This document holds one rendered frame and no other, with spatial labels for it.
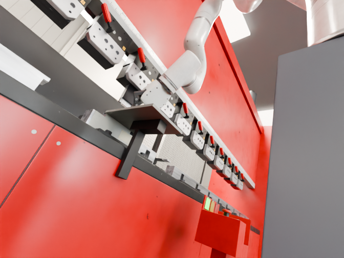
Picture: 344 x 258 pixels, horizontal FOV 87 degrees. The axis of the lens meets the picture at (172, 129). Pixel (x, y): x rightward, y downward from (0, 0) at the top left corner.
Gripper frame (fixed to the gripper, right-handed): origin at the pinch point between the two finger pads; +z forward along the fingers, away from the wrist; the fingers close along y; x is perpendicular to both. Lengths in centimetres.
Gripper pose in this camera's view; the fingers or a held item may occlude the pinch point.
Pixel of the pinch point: (137, 113)
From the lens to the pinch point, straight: 74.4
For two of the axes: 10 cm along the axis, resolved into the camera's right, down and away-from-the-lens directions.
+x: 3.9, 5.2, -7.6
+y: -5.7, -5.1, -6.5
